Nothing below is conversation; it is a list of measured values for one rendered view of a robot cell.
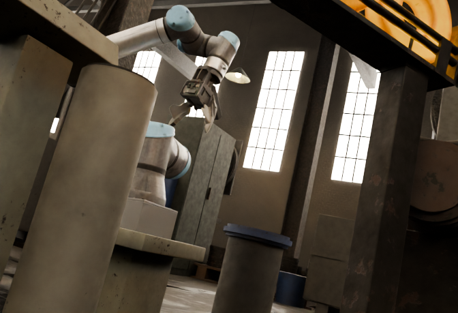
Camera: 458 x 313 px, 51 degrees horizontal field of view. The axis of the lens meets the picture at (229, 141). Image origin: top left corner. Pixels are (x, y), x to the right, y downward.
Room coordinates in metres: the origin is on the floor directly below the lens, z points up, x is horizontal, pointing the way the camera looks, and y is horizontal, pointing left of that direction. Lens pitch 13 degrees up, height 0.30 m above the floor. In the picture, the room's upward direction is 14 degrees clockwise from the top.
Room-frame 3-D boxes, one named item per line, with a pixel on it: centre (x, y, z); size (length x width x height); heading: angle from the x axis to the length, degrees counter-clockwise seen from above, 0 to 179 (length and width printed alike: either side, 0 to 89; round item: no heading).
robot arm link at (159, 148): (1.33, 0.21, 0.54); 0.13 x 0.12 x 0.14; 162
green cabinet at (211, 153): (4.85, 0.28, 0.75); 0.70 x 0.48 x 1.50; 150
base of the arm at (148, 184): (1.32, 0.21, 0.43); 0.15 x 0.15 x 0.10
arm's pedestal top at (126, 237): (1.32, 0.20, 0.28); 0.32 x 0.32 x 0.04; 63
